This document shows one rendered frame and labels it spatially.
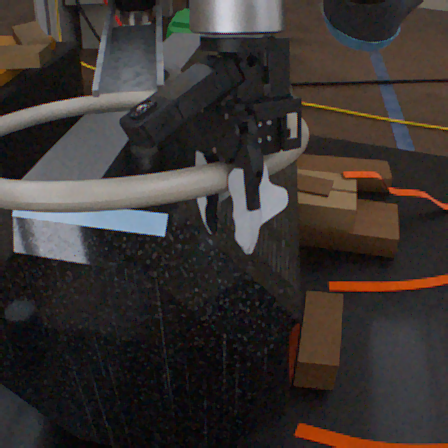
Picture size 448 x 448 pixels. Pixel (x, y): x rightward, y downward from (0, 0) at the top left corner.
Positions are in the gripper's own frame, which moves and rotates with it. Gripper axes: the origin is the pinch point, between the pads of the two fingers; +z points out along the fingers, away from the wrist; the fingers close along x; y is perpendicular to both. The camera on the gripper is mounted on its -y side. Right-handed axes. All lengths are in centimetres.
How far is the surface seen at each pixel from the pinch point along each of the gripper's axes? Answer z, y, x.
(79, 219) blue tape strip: 13.9, 1.0, 44.9
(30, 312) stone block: 35, -9, 55
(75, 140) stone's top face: 6, 10, 67
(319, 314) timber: 69, 75, 56
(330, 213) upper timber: 55, 109, 86
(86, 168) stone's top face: 8, 7, 55
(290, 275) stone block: 31, 37, 29
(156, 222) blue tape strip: 13.8, 11.2, 34.9
